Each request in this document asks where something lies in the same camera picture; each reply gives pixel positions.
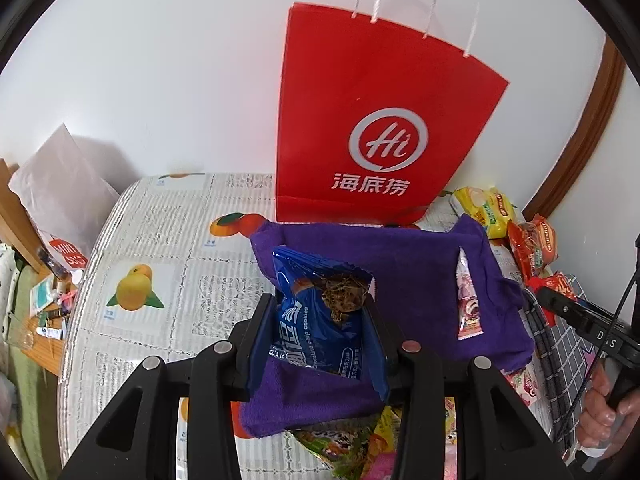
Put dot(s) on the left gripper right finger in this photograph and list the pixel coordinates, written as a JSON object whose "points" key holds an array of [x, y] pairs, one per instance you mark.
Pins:
{"points": [[462, 417]]}

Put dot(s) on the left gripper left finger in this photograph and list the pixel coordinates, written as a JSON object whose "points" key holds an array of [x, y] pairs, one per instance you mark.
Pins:
{"points": [[136, 435]]}

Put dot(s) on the pink white slim snack packet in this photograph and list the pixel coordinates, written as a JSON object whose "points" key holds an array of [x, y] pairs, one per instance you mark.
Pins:
{"points": [[468, 305]]}

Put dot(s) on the green snack packet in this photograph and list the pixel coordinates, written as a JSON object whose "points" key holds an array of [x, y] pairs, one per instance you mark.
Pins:
{"points": [[342, 444]]}

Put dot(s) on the blue snack packet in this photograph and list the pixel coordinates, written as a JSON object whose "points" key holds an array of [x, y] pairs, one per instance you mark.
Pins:
{"points": [[322, 319]]}

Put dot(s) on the yellow triangular snack packet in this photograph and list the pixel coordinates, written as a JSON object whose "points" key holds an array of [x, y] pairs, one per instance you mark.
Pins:
{"points": [[383, 444]]}

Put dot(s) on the pink snack bag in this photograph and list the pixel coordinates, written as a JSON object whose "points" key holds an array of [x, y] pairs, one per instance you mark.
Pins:
{"points": [[450, 470]]}

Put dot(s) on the right hand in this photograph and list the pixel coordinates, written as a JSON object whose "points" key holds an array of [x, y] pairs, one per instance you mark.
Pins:
{"points": [[598, 422]]}

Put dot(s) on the grey checked cushion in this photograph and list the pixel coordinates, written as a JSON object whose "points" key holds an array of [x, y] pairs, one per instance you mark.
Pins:
{"points": [[560, 364]]}

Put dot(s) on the small red white packet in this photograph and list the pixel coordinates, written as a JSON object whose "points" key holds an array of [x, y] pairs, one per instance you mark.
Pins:
{"points": [[524, 383]]}

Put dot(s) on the red chips bag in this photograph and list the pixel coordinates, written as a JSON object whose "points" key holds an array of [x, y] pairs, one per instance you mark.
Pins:
{"points": [[534, 247]]}

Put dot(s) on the cluttered wooden side table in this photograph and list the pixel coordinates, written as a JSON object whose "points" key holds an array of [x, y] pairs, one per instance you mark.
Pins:
{"points": [[17, 231]]}

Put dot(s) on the purple towel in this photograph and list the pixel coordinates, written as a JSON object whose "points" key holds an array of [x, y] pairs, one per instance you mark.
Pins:
{"points": [[415, 288]]}

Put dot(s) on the yellow chips bag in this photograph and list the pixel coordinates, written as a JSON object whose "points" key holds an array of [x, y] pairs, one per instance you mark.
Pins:
{"points": [[490, 208]]}

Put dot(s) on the fruit pattern tablecloth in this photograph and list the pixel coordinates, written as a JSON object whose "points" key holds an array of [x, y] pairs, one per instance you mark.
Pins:
{"points": [[159, 283]]}

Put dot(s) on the white Miniso paper bag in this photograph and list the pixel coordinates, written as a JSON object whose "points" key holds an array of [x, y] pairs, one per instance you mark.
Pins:
{"points": [[66, 199]]}

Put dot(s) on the red paper bag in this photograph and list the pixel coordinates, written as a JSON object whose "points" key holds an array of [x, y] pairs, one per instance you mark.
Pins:
{"points": [[374, 117]]}

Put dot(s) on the brown wooden door frame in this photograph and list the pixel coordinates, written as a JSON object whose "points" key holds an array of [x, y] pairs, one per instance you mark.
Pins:
{"points": [[586, 137]]}

